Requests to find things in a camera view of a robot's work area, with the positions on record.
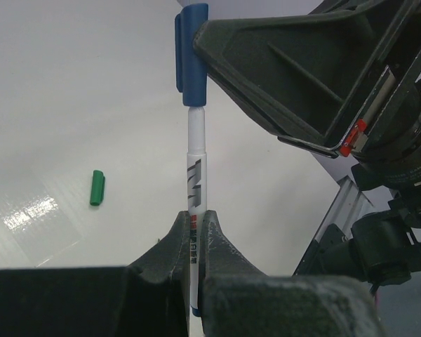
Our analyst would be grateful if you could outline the blue pen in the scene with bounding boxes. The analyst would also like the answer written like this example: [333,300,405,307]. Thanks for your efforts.
[187,107,208,317]

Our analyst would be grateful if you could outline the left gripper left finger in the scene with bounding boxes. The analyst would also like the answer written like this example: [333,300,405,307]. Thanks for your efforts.
[126,211,190,336]

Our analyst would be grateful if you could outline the blue pen cap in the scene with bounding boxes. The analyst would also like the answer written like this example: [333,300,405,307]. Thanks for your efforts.
[174,3,208,107]

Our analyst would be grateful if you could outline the green pen cap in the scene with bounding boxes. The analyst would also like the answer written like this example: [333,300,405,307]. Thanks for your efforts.
[89,170,105,206]

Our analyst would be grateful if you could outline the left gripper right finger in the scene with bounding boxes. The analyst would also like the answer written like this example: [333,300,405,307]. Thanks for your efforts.
[199,211,267,336]

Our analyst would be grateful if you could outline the right aluminium extrusion rail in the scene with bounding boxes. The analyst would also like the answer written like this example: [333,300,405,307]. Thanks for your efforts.
[301,177,373,267]

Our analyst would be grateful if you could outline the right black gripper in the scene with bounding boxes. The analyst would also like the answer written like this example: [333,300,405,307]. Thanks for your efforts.
[194,1,421,190]

